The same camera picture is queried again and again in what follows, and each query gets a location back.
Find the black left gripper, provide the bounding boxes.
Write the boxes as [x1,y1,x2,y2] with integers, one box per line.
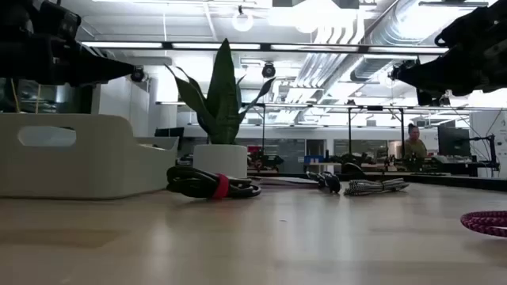
[0,34,137,87]

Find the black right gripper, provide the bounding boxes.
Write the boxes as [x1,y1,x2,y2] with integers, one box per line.
[397,23,507,97]

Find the black-white braided cable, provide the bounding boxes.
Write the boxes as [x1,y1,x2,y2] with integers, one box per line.
[343,177,411,197]

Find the red braided cable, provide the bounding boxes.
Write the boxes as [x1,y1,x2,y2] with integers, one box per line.
[459,210,507,238]

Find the black USB cable bundle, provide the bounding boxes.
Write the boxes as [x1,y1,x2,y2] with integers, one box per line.
[305,170,341,195]

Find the black ceiling track fixture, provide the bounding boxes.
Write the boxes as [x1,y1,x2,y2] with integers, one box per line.
[389,59,419,80]
[429,94,452,107]

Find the black computer monitor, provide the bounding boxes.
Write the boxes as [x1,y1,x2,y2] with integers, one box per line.
[437,125,471,158]
[154,126,185,139]

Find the person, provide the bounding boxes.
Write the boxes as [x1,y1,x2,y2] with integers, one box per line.
[402,123,429,159]

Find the white plastic bin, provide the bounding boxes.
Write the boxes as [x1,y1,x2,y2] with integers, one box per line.
[0,113,179,200]

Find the green snake plant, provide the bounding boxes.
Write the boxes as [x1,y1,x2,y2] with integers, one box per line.
[165,38,276,146]

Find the black dome object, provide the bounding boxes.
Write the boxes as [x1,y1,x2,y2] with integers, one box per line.
[342,161,368,175]

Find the white plant pot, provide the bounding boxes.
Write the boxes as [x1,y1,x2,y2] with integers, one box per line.
[193,143,249,179]

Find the black overhead light bar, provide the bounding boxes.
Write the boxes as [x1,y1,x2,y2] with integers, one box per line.
[77,40,451,55]

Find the background robot arms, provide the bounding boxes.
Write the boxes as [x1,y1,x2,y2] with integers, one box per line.
[247,148,284,172]

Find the grey flat mat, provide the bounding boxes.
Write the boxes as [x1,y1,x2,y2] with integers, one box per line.
[253,176,322,187]

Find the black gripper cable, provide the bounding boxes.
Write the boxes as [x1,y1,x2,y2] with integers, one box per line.
[434,32,460,49]

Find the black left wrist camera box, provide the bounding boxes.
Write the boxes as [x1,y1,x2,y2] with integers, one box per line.
[37,0,82,40]

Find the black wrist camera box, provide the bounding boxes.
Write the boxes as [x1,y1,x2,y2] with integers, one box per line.
[37,0,82,40]
[455,0,507,44]

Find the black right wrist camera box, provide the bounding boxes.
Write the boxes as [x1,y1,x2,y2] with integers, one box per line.
[455,0,507,44]

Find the silver ventilation duct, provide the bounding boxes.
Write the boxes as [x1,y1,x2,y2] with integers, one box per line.
[348,0,488,82]

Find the black metal frame rack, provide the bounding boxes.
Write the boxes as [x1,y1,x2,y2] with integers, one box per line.
[242,102,407,169]

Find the black table frame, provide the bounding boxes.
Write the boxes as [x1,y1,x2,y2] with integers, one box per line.
[247,170,507,193]

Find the white ring lamp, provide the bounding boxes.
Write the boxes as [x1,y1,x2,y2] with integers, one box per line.
[231,11,254,32]

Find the black cable with red strap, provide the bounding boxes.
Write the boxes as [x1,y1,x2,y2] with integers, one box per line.
[166,165,262,200]

